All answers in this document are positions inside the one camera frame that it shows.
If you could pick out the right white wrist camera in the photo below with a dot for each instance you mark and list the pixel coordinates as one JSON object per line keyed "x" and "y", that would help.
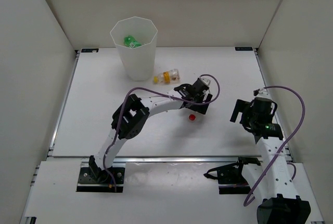
{"x": 262, "y": 93}

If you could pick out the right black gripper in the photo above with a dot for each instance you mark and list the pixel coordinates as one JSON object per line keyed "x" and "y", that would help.
{"x": 243, "y": 107}

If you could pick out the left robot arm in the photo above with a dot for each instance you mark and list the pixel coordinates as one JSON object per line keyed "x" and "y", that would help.
{"x": 130, "y": 117}

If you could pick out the clear bottle red label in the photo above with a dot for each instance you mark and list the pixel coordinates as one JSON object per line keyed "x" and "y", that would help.
{"x": 195, "y": 117}

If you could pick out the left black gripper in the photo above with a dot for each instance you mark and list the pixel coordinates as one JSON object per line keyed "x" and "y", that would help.
{"x": 201, "y": 108}

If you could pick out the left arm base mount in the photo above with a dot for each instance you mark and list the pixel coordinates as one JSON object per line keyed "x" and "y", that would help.
{"x": 93, "y": 179}

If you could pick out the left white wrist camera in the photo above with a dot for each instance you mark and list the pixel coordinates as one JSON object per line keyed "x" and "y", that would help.
{"x": 205, "y": 80}

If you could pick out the white octagonal plastic bin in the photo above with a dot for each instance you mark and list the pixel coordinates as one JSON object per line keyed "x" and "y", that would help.
{"x": 138, "y": 62}

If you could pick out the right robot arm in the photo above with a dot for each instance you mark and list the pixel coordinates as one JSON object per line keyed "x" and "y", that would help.
{"x": 270, "y": 182}

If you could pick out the clear bottle yellow cap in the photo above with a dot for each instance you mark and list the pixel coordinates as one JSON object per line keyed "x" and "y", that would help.
{"x": 167, "y": 77}

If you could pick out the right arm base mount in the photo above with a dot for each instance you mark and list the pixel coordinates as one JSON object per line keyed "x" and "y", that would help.
{"x": 229, "y": 176}

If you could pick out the green plastic bottle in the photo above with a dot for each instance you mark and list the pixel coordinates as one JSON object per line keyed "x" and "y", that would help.
{"x": 131, "y": 42}

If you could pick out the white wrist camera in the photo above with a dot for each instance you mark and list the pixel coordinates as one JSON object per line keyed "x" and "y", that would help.
{"x": 205, "y": 80}
{"x": 262, "y": 93}

